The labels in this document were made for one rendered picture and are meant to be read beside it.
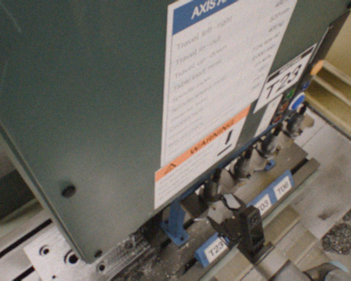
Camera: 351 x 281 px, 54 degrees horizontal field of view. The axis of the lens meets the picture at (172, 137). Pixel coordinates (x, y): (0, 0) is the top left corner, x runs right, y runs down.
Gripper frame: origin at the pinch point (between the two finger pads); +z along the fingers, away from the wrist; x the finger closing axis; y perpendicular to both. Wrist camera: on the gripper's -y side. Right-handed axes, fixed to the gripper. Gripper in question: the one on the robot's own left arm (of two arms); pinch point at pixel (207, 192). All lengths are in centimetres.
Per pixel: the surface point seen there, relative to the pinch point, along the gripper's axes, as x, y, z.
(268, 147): 20.0, -4.8, -2.0
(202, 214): -5.8, -1.6, -3.7
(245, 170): 9.9, -5.1, -3.0
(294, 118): 31.3, -7.7, -1.0
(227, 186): 4.5, -1.8, -2.4
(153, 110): -25, -59, -7
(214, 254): -0.9, 27.2, -9.6
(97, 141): -30, -59, -7
